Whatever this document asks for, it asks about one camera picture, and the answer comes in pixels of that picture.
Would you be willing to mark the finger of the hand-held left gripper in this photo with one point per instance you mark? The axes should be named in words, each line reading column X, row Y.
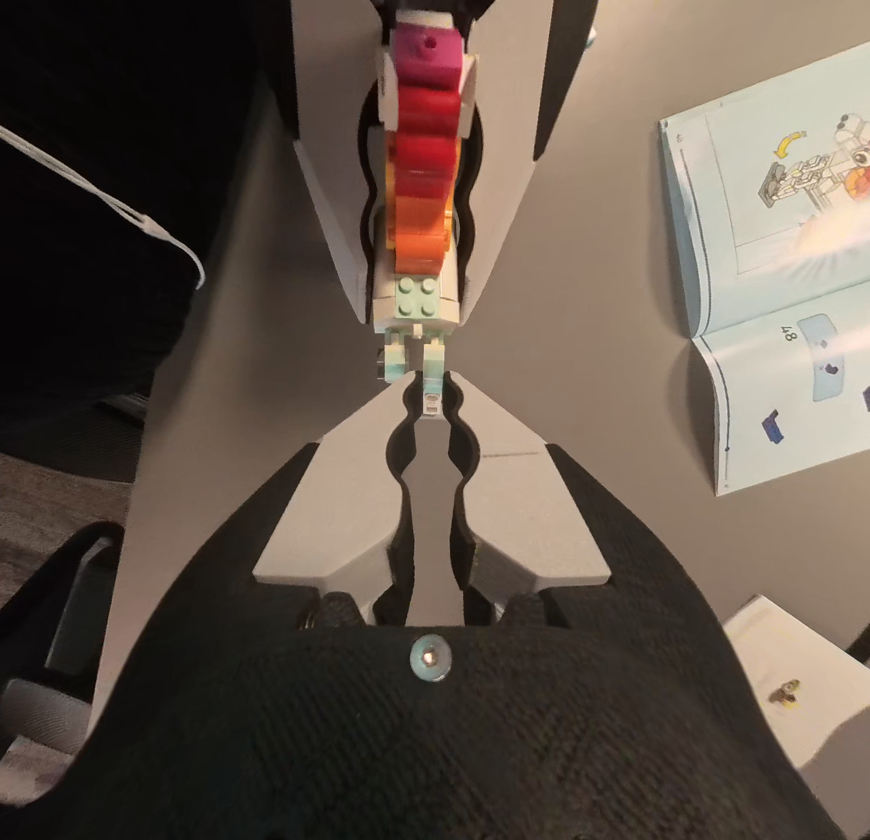
column 520, row 106
column 326, row 106

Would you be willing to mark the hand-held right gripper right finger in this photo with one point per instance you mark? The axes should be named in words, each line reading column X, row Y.
column 537, row 514

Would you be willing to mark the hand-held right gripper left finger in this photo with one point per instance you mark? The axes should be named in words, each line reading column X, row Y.
column 326, row 514

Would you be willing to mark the white lego unicorn model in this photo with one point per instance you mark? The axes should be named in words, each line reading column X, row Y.
column 425, row 160

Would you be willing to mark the black office chair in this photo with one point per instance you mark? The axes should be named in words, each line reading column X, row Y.
column 81, row 432

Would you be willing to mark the open light blue instruction booklet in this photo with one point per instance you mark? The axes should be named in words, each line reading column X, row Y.
column 761, row 378

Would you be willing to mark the instruction booklet yellow animal cover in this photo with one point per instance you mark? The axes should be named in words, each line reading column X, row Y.
column 768, row 650

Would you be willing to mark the person's black sweater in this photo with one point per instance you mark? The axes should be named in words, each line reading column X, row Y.
column 81, row 276

